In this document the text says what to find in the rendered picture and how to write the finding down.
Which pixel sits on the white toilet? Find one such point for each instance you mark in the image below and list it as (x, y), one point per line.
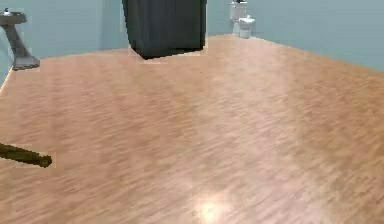
(242, 20)

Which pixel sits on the dark brown stick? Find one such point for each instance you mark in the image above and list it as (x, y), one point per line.
(23, 155)

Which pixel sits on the grey pedestal sink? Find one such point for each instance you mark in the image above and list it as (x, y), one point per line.
(18, 43)

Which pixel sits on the black shower curtain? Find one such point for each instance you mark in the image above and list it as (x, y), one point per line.
(165, 26)

